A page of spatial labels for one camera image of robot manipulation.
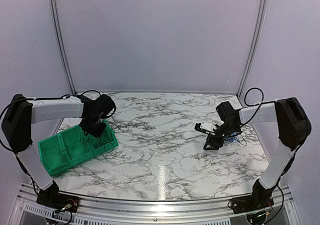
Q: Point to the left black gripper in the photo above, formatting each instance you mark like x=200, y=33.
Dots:
x=97, y=133

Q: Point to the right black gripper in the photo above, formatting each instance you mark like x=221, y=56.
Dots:
x=213, y=142

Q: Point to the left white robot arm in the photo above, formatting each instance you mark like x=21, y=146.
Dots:
x=22, y=113

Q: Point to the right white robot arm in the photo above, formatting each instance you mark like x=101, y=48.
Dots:
x=294, y=127

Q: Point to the green three-compartment plastic bin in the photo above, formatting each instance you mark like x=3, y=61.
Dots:
x=71, y=147

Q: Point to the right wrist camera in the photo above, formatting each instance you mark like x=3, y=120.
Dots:
x=205, y=127

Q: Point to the back aluminium frame rail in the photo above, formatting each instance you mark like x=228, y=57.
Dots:
x=159, y=91

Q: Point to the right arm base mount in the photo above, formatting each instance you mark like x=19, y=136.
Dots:
x=244, y=204

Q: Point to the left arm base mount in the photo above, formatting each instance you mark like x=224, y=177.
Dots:
x=60, y=202

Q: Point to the front aluminium rail base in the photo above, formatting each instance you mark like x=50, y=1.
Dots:
x=107, y=211

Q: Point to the left aluminium frame post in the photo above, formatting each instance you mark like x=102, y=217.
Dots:
x=61, y=46

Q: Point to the aluminium frame post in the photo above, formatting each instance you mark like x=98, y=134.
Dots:
x=61, y=46
x=253, y=46

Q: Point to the right aluminium frame post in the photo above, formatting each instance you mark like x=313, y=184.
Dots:
x=253, y=46

